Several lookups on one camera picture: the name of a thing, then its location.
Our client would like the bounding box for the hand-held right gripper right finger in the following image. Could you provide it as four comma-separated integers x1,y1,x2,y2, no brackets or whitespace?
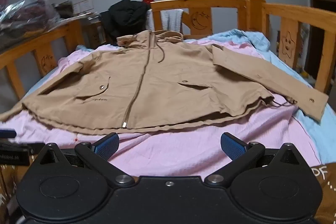
204,132,307,187

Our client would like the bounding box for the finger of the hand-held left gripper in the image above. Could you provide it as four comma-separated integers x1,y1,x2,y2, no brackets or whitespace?
0,129,17,139

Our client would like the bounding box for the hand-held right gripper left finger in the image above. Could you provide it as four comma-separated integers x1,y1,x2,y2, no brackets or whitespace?
34,132,136,188

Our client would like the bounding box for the tan zip jacket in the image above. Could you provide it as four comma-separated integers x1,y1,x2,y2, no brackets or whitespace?
0,30,329,135

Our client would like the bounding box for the clear plastic bag of clothes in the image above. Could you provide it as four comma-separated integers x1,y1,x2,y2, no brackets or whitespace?
0,0,62,50

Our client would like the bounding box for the pink bed sheet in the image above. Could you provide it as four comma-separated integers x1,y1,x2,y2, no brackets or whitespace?
0,38,322,178

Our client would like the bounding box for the light blue blanket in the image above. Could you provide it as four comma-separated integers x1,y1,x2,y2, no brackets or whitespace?
184,28,336,165

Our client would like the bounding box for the brown printed blanket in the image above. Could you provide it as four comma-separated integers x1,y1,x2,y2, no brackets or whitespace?
0,163,336,224

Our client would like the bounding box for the yellow object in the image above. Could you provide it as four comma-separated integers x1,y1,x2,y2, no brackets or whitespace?
299,68,316,81

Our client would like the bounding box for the black jacket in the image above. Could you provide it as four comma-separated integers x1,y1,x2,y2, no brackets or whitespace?
100,0,152,46

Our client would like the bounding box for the dark bag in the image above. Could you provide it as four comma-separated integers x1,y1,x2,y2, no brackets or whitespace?
52,0,77,20

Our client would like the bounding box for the white towel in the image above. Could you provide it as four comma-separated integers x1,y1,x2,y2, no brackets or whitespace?
146,8,184,34

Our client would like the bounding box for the dark wooden door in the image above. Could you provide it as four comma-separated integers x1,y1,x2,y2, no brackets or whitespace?
305,0,336,75

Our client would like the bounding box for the white wall chart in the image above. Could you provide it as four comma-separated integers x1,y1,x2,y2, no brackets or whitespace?
72,0,95,15

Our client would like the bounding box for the wooden bed frame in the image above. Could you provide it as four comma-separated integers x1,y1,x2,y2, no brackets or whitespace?
0,0,336,99

